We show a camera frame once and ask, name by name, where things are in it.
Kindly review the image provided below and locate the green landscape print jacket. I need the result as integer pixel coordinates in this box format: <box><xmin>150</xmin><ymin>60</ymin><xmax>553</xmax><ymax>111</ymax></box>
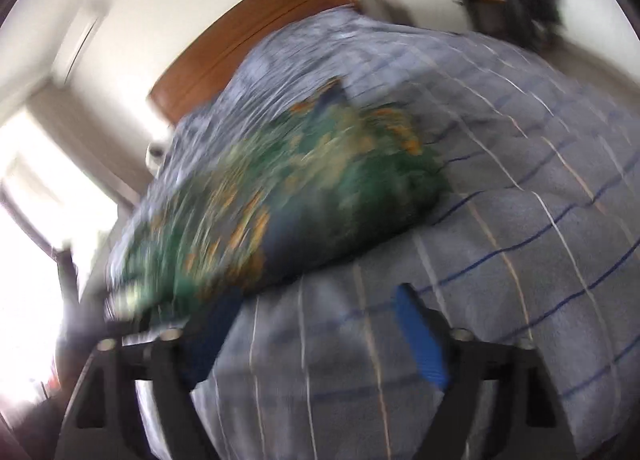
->
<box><xmin>108</xmin><ymin>79</ymin><xmax>448</xmax><ymax>319</ymax></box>

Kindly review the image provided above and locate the beige window curtain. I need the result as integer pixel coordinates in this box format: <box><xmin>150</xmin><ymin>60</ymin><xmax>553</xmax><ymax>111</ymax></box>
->
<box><xmin>26</xmin><ymin>82</ymin><xmax>152</xmax><ymax>209</ymax></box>

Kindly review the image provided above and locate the blue plaid duvet bed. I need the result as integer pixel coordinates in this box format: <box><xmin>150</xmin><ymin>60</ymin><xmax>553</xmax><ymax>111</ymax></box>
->
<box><xmin>129</xmin><ymin>7</ymin><xmax>639</xmax><ymax>459</ymax></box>

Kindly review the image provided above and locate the small white desk fan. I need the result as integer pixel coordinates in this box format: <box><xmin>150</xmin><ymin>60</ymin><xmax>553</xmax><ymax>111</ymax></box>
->
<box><xmin>145</xmin><ymin>142</ymin><xmax>167</xmax><ymax>176</ymax></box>

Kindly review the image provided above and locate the brown wooden headboard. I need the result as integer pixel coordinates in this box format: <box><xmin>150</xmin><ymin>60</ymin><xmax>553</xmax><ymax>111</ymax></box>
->
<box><xmin>148</xmin><ymin>0</ymin><xmax>361</xmax><ymax>125</ymax></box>

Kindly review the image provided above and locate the white wall air conditioner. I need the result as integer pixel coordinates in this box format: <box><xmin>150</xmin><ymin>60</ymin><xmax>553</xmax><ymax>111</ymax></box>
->
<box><xmin>51</xmin><ymin>4</ymin><xmax>106</xmax><ymax>87</ymax></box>

